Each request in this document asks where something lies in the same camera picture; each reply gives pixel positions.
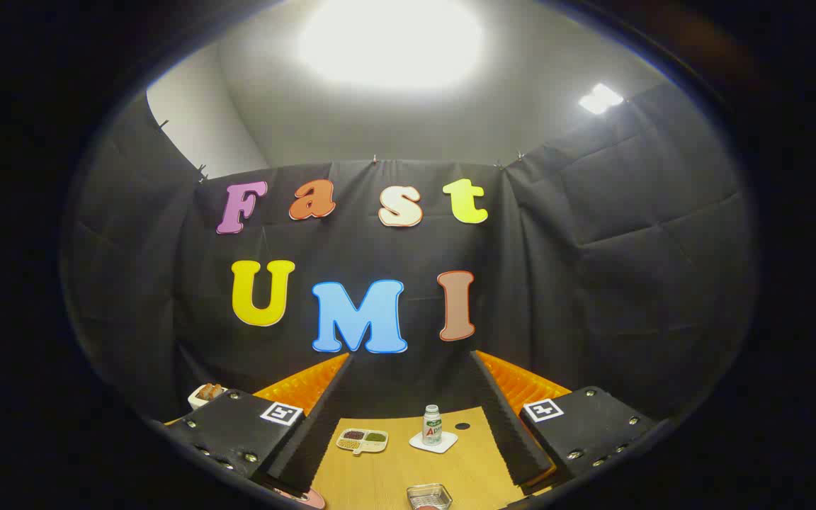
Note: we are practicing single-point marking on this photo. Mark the white drink bottle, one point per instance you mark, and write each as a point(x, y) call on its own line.
point(432, 427)

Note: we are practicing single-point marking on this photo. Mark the large ceiling light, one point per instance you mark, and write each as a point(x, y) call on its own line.
point(390, 42)

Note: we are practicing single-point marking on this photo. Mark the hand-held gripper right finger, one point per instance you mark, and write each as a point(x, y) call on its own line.
point(507, 425)

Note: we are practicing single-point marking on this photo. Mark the white toaster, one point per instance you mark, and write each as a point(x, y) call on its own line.
point(199, 401)

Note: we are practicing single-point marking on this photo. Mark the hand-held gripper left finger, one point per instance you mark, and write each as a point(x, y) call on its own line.
point(312, 432)

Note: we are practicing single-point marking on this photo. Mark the white square coaster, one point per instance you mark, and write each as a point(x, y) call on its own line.
point(443, 444)

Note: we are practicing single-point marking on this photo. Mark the pink round plate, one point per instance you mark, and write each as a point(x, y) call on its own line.
point(303, 498)

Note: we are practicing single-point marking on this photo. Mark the white divided bean tray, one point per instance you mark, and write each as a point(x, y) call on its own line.
point(362, 440)

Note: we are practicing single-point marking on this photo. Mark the brown toast slices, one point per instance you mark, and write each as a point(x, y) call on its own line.
point(210, 390)

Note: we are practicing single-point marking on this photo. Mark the small ceiling light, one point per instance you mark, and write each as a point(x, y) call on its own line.
point(601, 98)

